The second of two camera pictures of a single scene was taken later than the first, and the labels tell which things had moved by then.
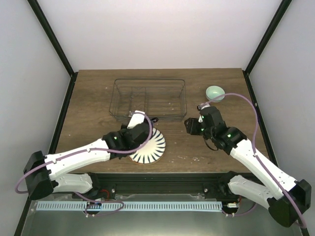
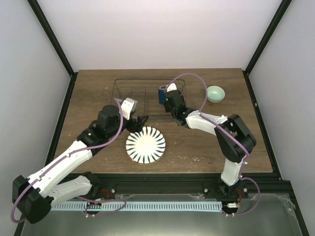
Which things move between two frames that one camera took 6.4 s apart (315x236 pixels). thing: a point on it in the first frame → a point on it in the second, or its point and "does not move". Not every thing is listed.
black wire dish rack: (164, 99) does not move
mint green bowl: (214, 91) does not move
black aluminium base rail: (110, 184) does not move
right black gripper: (191, 129) → (166, 106)
